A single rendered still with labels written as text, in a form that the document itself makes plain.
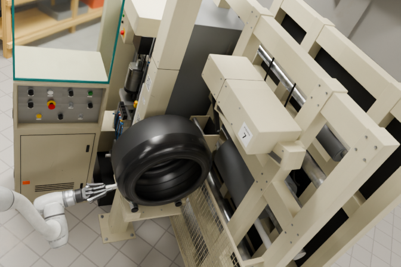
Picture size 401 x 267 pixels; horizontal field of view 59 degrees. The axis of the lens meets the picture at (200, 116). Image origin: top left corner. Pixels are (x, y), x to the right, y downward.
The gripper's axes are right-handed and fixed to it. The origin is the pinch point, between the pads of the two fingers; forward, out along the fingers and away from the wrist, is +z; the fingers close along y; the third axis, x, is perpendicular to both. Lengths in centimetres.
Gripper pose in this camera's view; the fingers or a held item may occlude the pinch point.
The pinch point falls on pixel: (111, 187)
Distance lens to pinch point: 210.7
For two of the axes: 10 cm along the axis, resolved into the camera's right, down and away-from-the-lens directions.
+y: -3.4, -6.8, 6.5
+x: -0.7, 7.1, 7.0
